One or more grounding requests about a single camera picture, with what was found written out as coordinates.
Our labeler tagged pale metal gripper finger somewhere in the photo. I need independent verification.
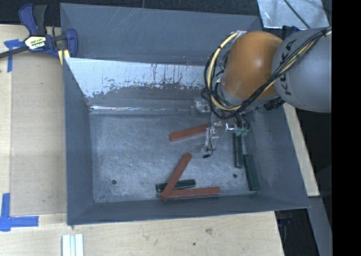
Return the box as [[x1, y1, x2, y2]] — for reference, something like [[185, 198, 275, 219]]
[[192, 98, 212, 117], [202, 122, 221, 155]]

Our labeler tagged red-brown flat block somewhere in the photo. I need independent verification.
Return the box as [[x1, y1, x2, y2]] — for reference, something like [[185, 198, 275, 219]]
[[168, 123, 224, 143], [166, 186, 222, 200], [160, 152, 193, 202]]

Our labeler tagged dark green flat block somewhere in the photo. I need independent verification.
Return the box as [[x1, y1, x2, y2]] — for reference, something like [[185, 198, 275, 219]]
[[155, 179, 197, 193], [243, 153, 261, 192]]

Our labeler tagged grey metal bin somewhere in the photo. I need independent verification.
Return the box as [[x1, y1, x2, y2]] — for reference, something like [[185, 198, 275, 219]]
[[59, 2, 311, 226]]

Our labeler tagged pale wood flat board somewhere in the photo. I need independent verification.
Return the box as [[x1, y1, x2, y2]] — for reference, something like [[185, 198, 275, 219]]
[[9, 54, 68, 218]]

